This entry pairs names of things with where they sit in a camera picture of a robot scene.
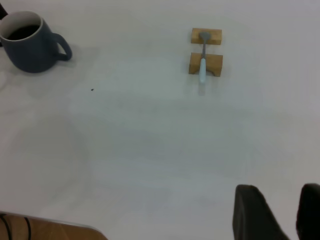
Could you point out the arched wooden block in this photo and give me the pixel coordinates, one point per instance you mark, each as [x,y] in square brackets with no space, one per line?
[193,62]

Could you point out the dark coffee liquid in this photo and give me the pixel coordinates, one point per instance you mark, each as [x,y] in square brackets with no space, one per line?
[22,32]

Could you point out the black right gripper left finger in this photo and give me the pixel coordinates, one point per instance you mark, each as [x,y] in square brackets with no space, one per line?
[252,217]

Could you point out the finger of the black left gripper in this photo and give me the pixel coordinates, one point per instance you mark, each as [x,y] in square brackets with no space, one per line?
[2,11]

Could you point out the flat rectangular wooden block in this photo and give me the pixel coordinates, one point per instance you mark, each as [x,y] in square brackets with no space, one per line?
[216,37]

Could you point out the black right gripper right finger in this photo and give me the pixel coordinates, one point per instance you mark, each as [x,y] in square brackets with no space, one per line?
[310,212]

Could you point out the dark grey ceramic mug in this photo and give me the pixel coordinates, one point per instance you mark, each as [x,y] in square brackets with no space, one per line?
[30,55]

